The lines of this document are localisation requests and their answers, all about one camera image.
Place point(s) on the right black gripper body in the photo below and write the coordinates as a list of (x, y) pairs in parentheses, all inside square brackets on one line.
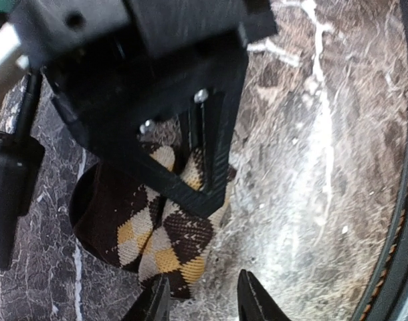
[(115, 64)]

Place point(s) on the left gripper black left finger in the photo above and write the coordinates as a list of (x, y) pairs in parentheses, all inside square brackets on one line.
[(153, 303)]

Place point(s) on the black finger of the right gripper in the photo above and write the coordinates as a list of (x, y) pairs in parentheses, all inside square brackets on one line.
[(207, 124)]

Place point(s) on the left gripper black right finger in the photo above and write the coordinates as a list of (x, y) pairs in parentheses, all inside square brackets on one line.
[(254, 302)]

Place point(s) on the brown argyle sock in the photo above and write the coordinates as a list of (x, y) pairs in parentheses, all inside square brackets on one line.
[(124, 223)]

